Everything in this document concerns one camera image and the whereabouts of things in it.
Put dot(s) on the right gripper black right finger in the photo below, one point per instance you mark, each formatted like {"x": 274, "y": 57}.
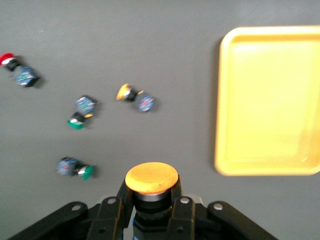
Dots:
{"x": 182, "y": 217}

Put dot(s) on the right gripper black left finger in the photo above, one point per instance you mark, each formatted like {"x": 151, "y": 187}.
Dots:
{"x": 110, "y": 217}

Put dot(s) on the yellow push button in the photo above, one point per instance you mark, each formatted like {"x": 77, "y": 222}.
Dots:
{"x": 151, "y": 177}
{"x": 143, "y": 102}

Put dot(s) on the red push button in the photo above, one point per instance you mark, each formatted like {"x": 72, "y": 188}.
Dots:
{"x": 25, "y": 76}

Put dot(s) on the green push button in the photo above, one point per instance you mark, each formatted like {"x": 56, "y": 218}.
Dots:
{"x": 85, "y": 105}
{"x": 66, "y": 166}

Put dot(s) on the yellow plastic tray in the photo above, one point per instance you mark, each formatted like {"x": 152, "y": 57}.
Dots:
{"x": 267, "y": 105}

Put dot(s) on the dark grey table mat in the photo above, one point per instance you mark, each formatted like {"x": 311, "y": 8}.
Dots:
{"x": 160, "y": 50}

